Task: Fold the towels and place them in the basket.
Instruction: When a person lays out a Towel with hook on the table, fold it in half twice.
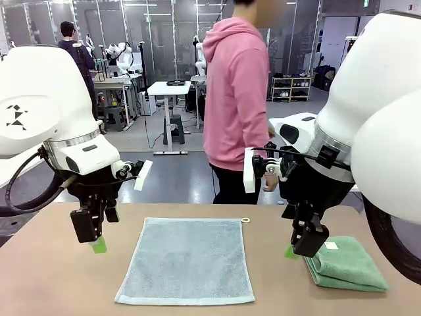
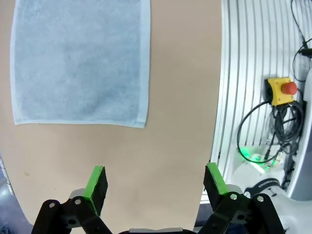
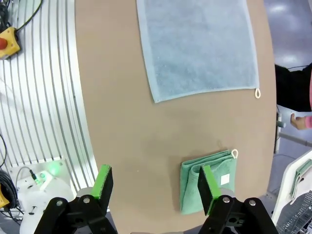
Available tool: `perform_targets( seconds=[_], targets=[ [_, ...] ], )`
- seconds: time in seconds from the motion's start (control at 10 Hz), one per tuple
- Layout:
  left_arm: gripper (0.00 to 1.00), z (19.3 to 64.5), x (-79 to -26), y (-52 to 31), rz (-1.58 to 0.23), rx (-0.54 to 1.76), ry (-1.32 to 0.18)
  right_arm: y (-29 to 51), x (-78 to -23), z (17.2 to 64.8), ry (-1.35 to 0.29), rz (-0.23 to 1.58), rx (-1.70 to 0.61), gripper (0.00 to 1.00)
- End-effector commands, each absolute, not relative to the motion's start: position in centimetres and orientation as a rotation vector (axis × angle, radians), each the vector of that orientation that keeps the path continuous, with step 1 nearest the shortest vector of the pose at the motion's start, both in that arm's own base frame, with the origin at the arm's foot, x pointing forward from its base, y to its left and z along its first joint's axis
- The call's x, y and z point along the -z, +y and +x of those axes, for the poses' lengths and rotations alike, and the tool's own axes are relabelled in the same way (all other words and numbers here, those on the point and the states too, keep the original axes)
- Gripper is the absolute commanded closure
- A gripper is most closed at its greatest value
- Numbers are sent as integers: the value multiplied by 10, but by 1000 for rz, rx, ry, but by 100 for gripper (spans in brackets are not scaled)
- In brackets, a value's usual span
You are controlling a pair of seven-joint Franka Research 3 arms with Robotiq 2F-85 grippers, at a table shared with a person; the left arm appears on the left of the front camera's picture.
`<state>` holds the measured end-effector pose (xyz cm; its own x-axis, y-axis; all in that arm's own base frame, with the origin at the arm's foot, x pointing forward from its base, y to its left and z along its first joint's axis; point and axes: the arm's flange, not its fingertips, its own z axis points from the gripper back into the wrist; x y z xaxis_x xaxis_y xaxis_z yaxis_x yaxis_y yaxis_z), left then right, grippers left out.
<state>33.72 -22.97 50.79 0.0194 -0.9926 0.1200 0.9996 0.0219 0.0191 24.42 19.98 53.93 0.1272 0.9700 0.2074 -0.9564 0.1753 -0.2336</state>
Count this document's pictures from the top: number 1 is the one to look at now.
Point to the person's right hand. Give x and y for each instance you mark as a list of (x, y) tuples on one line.
[(271, 183)]

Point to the white lab robot arm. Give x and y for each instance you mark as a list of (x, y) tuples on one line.
[(121, 57), (200, 62)]

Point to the green terry towel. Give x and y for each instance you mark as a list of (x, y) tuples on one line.
[(348, 263)]

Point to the white standing desk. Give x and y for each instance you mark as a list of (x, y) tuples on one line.
[(169, 88)]

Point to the light blue terry towel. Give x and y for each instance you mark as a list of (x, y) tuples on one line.
[(184, 260)]

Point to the gray lab workbench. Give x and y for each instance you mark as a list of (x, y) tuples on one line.
[(113, 86)]

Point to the person's left hand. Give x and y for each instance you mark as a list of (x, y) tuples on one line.
[(271, 131)]

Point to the wooden shoe rack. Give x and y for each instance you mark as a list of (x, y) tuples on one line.
[(292, 89)]

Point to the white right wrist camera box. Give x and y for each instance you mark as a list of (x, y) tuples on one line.
[(249, 171)]

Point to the person in pink hoodie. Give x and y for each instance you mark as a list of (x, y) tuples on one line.
[(237, 98)]

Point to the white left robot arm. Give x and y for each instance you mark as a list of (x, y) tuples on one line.
[(39, 98)]

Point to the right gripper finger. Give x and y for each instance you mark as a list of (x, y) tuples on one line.
[(310, 242), (290, 252)]

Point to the white side table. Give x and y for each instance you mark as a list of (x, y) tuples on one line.
[(16, 171)]

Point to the person in purple jacket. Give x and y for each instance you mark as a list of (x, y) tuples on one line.
[(86, 62)]

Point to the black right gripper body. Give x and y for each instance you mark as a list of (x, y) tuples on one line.
[(312, 187)]

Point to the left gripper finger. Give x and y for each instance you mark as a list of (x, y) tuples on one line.
[(111, 214), (85, 225)]

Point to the black pole stand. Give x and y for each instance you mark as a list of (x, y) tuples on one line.
[(143, 69)]

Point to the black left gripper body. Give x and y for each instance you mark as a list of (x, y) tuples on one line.
[(95, 186)]

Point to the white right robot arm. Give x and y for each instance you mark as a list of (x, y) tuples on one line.
[(378, 98)]

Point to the gray step stool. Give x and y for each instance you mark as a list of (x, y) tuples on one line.
[(113, 116), (174, 128)]

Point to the black device on desk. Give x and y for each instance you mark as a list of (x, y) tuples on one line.
[(175, 82)]

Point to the black bag pile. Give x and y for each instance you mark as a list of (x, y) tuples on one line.
[(324, 77)]

